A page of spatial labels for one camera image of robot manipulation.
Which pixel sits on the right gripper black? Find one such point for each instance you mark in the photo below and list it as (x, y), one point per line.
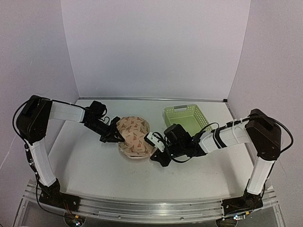
(160, 159)

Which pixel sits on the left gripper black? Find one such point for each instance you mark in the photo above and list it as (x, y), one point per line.
(110, 137)

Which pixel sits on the floral mesh laundry bag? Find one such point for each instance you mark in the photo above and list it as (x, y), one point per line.
(133, 129)

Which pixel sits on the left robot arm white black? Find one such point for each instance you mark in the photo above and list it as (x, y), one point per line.
(30, 122)

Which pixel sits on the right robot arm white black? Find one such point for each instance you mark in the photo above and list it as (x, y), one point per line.
(257, 131)

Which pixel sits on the light green plastic basket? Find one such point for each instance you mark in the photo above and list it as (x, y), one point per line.
(190, 117)

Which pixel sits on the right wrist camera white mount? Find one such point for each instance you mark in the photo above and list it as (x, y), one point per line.
(155, 140)

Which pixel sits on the aluminium front rail frame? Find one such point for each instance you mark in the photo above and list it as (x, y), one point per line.
(168, 211)

